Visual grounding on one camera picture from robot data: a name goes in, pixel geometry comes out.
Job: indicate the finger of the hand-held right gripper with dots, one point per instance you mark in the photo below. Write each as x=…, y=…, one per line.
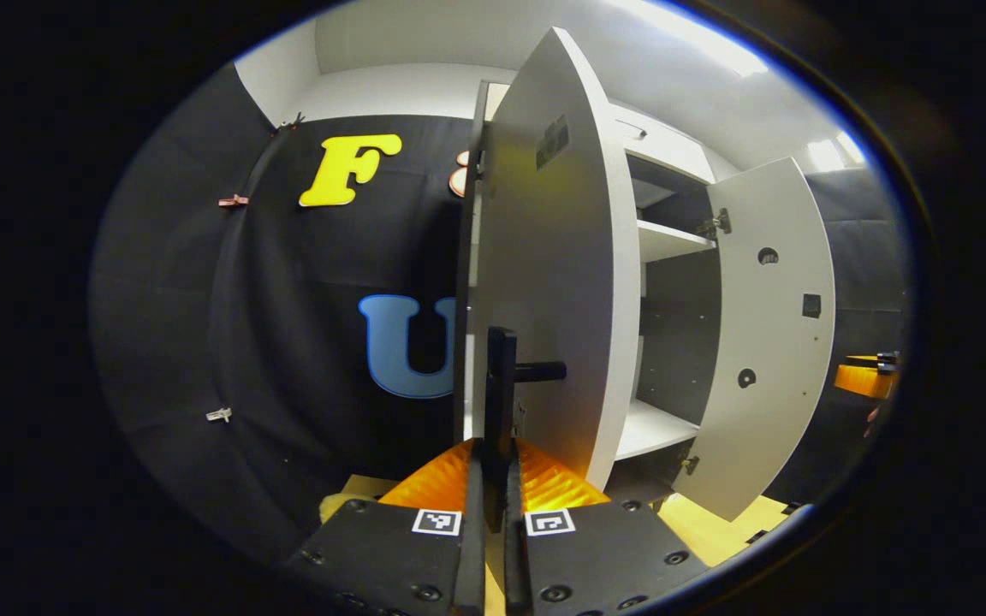
x=861, y=378

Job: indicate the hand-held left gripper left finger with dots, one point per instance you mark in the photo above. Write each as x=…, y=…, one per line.
x=390, y=556

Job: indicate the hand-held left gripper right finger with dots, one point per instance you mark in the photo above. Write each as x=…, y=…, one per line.
x=596, y=556

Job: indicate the grey cabinet door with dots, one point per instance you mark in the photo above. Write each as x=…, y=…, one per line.
x=561, y=274
x=775, y=359

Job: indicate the metal door hinge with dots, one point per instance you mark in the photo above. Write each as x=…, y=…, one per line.
x=690, y=465
x=714, y=223

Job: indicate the white cabinet shelf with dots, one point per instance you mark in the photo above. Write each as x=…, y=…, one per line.
x=651, y=428
x=668, y=239

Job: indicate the grey cabinet flap panel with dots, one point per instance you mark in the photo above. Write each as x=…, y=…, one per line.
x=673, y=150

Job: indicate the white clip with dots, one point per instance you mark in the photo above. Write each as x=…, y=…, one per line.
x=219, y=415

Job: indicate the small ceiling light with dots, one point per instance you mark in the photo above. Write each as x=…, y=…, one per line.
x=835, y=152

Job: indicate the black backdrop cloth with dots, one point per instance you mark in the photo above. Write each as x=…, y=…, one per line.
x=288, y=299

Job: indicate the red clip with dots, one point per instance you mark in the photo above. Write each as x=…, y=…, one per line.
x=234, y=202

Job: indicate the black clip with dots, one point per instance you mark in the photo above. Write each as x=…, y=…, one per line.
x=292, y=123

